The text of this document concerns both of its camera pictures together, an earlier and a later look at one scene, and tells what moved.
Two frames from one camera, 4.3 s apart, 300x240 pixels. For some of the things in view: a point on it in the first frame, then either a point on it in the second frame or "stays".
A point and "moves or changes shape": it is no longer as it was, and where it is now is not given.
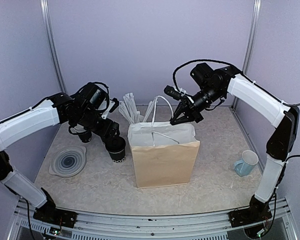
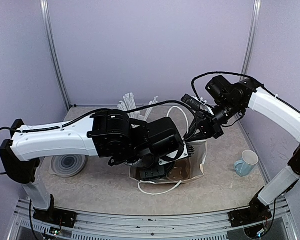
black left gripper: [110, 134] -> [146, 175]
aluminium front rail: [151, 227] stays
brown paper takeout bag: [164, 153] moves or changes shape
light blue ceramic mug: [244, 166] stays
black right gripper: [191, 115] -> [208, 124]
